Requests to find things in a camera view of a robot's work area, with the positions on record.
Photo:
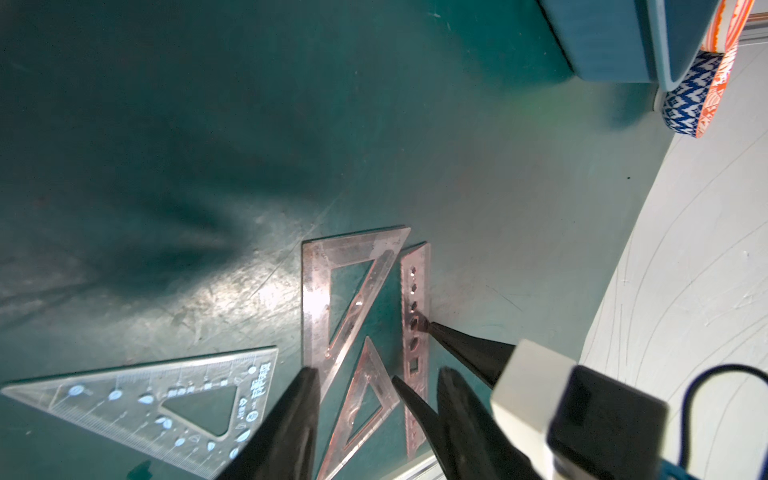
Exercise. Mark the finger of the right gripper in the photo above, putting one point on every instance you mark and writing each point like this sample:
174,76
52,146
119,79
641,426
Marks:
434,423
485,358

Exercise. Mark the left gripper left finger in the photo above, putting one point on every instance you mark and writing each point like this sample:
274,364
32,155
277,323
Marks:
284,445

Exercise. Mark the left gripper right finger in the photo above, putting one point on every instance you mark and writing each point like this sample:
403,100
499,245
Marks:
471,444

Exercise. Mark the stencil ruler large dark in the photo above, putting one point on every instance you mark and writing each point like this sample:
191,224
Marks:
415,306

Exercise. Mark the blue plastic storage box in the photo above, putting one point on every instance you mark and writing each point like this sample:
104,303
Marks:
630,41

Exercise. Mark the clear triangle ruler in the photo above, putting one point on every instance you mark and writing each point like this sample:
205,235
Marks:
128,405

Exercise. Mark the green table mat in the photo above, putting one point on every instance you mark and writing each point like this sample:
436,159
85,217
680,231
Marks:
163,163

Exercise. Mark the orange patterned bowl left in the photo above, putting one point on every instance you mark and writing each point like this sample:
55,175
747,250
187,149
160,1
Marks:
726,26

